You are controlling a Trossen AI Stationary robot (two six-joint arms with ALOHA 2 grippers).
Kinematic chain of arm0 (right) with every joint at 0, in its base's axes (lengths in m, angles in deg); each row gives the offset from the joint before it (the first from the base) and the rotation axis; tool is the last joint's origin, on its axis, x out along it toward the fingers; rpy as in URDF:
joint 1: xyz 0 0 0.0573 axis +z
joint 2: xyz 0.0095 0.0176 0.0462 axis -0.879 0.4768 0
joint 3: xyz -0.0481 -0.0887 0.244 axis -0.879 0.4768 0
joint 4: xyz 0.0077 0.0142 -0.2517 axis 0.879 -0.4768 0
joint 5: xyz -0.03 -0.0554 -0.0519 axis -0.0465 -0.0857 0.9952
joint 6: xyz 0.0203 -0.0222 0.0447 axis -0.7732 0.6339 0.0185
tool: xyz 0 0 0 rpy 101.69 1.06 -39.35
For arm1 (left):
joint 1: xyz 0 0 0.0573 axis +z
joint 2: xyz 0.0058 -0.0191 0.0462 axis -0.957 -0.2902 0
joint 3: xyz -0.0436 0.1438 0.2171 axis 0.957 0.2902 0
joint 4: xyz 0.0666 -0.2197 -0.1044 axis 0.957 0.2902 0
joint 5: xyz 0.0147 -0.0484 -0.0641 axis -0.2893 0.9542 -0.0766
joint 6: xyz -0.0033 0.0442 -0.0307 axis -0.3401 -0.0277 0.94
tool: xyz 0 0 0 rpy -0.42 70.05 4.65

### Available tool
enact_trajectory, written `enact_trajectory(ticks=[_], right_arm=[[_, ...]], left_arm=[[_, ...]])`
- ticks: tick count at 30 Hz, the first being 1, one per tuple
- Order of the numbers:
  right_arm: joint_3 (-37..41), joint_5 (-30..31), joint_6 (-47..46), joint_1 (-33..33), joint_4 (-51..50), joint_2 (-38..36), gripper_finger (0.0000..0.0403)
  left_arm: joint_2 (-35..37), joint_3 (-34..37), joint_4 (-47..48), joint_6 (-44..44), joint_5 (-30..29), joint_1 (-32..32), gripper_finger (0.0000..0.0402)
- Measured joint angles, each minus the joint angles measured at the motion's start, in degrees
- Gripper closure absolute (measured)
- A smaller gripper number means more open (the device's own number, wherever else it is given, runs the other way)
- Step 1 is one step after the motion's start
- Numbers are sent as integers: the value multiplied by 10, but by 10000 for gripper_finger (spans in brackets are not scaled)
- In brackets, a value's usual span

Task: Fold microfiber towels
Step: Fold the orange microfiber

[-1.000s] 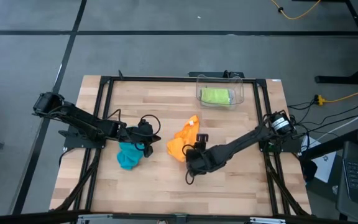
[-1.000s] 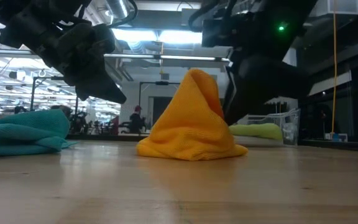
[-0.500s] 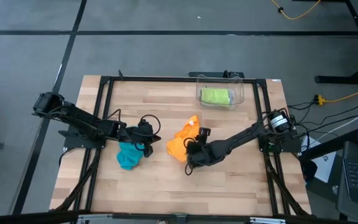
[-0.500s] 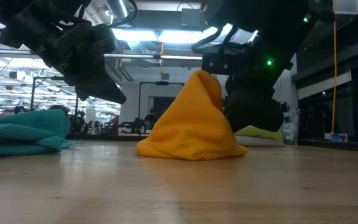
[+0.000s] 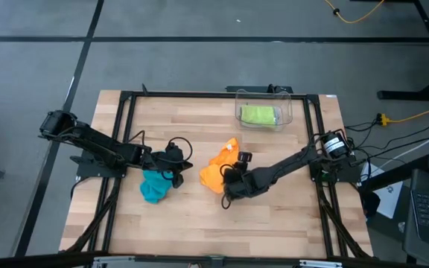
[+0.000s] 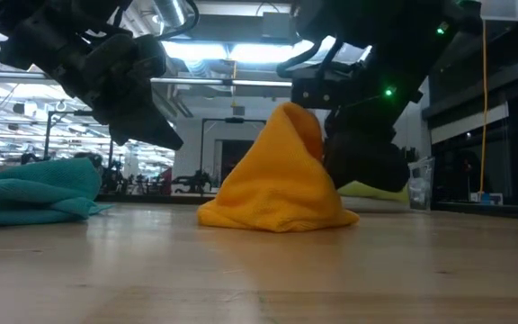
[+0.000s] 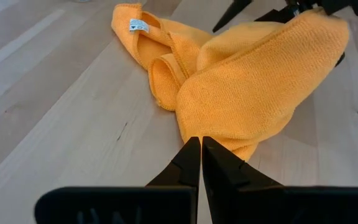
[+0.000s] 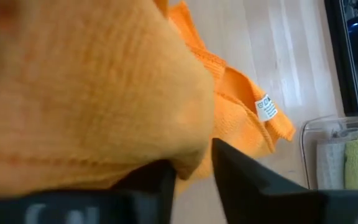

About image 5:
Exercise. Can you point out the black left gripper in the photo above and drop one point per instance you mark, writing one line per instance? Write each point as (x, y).
(168, 160)

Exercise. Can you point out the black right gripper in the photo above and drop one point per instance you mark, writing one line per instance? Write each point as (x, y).
(242, 182)

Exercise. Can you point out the orange microfiber towel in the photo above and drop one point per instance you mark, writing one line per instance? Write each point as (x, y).
(216, 171)

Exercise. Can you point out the teal microfiber towel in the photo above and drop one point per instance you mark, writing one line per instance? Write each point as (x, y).
(155, 188)

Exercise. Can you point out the lime green microfiber towel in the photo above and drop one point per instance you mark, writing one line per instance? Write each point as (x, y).
(257, 114)

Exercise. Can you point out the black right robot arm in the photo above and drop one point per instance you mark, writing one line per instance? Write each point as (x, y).
(292, 162)

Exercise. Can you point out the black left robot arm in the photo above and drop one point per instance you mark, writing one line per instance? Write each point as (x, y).
(99, 147)

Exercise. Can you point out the clear plastic bin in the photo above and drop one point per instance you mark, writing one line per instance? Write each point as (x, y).
(287, 108)

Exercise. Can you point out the dark blue pouch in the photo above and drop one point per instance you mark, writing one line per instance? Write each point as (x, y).
(371, 204)

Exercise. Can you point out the white paper sheet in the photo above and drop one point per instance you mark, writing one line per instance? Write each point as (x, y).
(391, 201)

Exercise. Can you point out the black rig beam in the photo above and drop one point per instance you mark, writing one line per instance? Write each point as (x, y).
(50, 260)

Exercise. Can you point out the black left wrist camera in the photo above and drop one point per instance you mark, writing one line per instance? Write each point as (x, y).
(178, 180)

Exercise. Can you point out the black aluminium table frame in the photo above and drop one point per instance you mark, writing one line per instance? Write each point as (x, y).
(184, 94)

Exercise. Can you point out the black table-level camera mount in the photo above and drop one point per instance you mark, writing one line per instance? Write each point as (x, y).
(217, 260)

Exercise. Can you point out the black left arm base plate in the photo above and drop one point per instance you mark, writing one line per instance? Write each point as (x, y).
(88, 171)

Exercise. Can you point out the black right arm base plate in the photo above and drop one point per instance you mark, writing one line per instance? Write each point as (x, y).
(348, 174)

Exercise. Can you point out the silver metal bracket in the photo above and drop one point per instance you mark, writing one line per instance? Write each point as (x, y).
(110, 260)
(318, 264)

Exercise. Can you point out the black desk frame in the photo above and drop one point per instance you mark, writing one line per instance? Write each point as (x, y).
(400, 95)

